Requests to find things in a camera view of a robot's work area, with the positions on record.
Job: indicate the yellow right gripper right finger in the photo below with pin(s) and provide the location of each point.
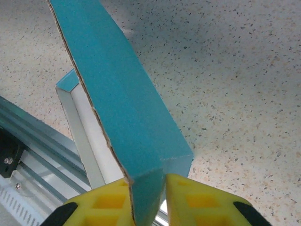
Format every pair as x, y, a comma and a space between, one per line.
200, 207

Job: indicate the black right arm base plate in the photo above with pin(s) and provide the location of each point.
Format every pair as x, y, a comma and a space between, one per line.
9, 153

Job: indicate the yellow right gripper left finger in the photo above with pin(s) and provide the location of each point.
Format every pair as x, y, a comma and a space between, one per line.
105, 204

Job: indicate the teal paper box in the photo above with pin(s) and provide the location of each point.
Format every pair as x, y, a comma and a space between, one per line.
117, 94

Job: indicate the wide aluminium frame rail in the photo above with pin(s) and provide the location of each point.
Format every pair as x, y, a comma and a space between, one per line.
47, 146

